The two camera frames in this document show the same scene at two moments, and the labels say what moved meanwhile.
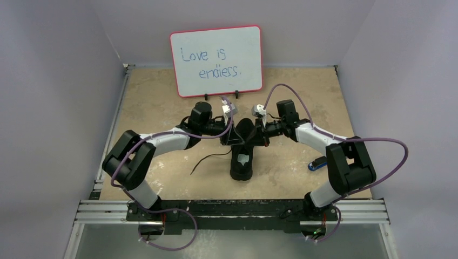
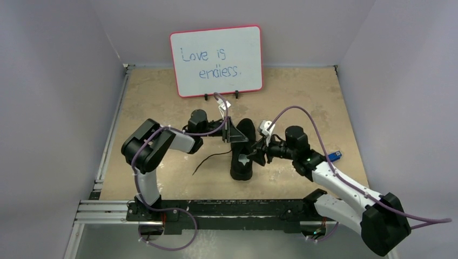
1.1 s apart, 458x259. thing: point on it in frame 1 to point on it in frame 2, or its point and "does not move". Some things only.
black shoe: (241, 152) does not move
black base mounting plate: (282, 216) does not move
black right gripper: (262, 134) to (263, 150)
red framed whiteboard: (217, 61) does not move
